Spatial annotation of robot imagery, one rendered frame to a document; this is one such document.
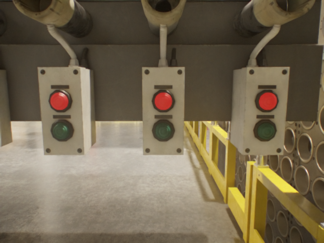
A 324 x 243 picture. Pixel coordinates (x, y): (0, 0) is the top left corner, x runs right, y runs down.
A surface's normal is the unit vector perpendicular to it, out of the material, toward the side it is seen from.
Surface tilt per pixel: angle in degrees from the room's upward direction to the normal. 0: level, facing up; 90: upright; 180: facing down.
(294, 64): 90
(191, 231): 0
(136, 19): 90
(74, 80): 90
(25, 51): 90
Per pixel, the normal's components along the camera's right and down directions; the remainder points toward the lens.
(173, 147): 0.00, 0.16
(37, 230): 0.00, -0.99
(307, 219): -1.00, 0.00
